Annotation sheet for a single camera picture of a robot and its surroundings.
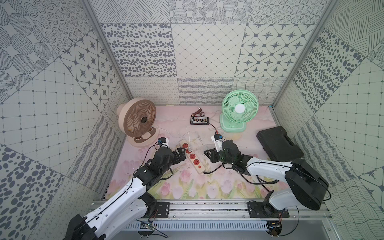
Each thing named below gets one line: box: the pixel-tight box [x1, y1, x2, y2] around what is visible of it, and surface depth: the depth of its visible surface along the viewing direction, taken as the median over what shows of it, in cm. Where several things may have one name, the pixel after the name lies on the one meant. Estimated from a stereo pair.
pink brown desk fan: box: [116, 98, 160, 148], surface depth 82 cm
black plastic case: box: [256, 126, 304, 162], surface depth 95 cm
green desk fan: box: [219, 89, 259, 133], surface depth 90 cm
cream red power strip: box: [179, 139, 206, 173], surface depth 92 cm
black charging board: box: [190, 116, 210, 125], surface depth 113 cm
